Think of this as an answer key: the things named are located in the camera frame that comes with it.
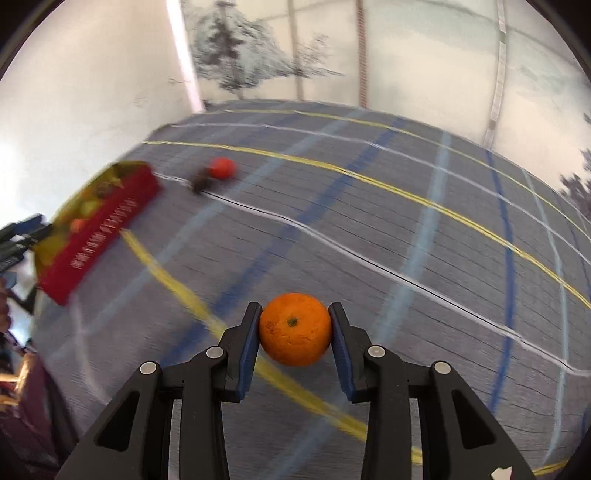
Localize red gift box gold inside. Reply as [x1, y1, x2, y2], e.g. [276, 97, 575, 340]
[33, 160, 162, 306]

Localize grey checkered tablecloth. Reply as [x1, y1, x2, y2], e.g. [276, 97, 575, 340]
[28, 99, 591, 480]

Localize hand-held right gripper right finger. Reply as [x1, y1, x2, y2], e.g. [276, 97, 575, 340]
[327, 302, 539, 480]

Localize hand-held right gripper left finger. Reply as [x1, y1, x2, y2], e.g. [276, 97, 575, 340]
[55, 301, 263, 480]

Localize dark red clothing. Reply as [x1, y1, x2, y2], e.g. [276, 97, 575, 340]
[0, 318, 79, 472]

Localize orange mandarin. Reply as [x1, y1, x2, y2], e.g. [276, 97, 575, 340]
[258, 292, 332, 368]

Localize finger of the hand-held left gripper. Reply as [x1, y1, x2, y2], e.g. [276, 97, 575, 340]
[0, 244, 37, 274]
[0, 213, 53, 248]

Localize dark purple passion fruit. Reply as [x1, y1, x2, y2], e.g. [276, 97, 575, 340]
[187, 167, 218, 195]

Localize painted landscape folding screen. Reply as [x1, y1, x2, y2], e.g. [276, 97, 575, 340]
[179, 0, 591, 222]

